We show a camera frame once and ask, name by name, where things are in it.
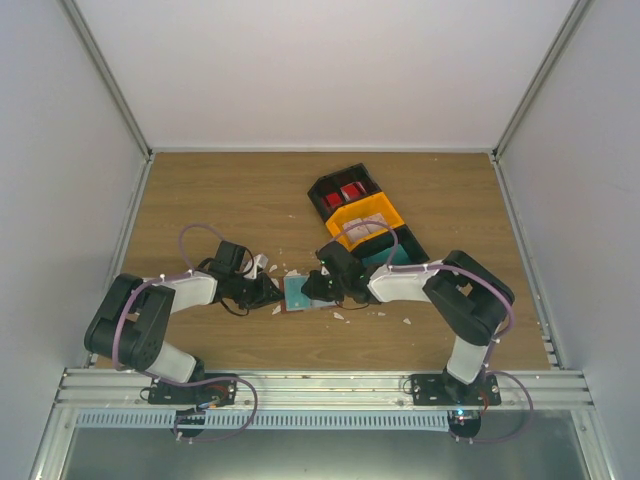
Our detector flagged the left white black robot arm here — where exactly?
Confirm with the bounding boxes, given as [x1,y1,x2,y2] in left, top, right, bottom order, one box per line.
[84,241,284,404]

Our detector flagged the brown leather card holder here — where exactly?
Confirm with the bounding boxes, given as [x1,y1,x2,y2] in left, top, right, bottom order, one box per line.
[279,272,337,313]

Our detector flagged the black bin with red cards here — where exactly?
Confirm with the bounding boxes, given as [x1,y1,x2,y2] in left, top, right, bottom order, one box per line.
[307,163,381,222]

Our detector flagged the white patterned card stack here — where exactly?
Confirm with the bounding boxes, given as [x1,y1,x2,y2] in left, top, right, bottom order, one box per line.
[342,213,387,245]

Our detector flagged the black bin with teal cards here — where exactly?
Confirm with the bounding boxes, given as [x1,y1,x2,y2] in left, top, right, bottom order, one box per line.
[352,225,430,266]

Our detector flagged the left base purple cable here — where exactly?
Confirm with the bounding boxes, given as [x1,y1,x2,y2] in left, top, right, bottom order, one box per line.
[172,377,260,445]

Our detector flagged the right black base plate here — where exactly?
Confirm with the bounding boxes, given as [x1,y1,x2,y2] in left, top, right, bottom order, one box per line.
[409,372,502,407]

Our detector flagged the yellow plastic bin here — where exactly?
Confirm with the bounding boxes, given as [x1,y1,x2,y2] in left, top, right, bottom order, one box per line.
[325,192,405,251]

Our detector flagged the grey slotted cable duct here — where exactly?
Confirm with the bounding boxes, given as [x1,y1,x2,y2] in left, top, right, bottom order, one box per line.
[76,409,449,432]

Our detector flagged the aluminium front rail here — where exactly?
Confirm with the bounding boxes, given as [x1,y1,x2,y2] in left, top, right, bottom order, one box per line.
[54,369,594,411]

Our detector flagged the lower red card stack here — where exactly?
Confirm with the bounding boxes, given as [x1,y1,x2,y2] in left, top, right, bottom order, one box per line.
[323,192,344,212]

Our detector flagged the upper red card stack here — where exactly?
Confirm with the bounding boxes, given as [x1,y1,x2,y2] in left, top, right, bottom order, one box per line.
[340,182,367,203]

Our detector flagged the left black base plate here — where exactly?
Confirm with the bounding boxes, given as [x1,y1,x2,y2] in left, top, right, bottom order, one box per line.
[139,373,238,407]

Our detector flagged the teal card stack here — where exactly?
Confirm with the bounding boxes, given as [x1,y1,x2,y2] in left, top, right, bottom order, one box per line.
[362,246,412,266]

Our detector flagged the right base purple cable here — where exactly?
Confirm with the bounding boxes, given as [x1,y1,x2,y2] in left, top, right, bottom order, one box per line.
[449,369,536,445]

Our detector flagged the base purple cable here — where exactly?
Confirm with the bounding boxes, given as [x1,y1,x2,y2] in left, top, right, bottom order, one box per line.
[172,377,260,445]
[449,369,536,445]

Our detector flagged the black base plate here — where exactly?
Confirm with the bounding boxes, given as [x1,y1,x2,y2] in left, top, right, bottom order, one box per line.
[409,372,502,407]
[139,373,238,407]

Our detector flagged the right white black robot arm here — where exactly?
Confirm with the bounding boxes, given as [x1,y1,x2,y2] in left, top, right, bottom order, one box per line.
[301,241,515,405]

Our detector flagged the red card stack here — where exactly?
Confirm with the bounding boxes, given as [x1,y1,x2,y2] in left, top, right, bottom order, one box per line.
[323,192,344,212]
[340,182,367,203]

